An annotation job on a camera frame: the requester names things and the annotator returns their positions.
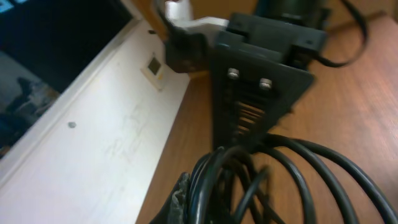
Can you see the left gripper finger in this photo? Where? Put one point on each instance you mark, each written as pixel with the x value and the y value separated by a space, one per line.
pixel 174 210

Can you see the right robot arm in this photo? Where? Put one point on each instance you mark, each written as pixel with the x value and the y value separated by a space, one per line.
pixel 302 13

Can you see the dark window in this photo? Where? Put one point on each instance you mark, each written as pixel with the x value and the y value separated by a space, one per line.
pixel 45 45

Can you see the wall thermostat panel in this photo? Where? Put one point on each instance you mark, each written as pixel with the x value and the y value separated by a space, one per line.
pixel 153 70

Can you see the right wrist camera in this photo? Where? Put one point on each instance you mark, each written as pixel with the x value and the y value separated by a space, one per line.
pixel 190 41

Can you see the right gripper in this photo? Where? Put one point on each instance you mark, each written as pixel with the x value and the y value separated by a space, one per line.
pixel 253 79

